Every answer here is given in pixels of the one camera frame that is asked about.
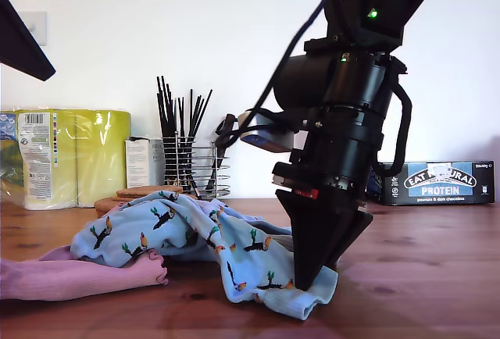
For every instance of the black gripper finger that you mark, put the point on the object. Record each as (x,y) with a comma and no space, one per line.
(19,42)

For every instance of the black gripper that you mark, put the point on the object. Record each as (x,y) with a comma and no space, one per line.
(336,159)

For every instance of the black protein bar box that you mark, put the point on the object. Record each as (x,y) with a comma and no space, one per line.
(441,190)

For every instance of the yellow kitchen roll pack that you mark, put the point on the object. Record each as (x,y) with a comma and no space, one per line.
(97,151)

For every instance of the black stick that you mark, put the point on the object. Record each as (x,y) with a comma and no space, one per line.
(165,100)
(191,112)
(203,112)
(183,116)
(160,100)
(170,108)

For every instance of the white printed carton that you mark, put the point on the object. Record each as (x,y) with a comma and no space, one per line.
(136,163)

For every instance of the round cork trivet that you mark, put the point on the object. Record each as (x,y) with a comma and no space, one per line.
(102,213)
(103,204)

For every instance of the square cork coaster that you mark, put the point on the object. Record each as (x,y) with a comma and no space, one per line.
(133,192)

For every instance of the white light switch plate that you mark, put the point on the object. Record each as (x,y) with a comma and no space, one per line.
(37,28)

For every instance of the arm grey camera box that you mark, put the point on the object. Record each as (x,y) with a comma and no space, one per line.
(269,140)

